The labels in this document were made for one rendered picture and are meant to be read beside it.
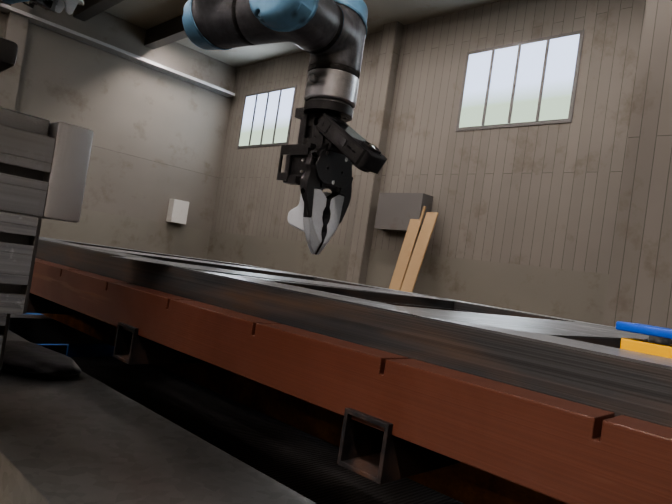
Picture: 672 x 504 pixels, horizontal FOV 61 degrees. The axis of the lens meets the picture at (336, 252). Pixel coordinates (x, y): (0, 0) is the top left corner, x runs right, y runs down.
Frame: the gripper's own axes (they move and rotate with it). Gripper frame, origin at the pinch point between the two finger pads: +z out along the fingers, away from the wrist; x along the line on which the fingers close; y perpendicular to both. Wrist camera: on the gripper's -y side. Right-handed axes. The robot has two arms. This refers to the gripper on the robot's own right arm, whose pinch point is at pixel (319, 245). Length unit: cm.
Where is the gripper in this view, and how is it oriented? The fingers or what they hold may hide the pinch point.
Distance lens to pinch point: 80.3
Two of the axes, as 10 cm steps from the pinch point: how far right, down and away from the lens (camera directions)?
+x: -6.7, -1.1, -7.3
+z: -1.4, 9.9, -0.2
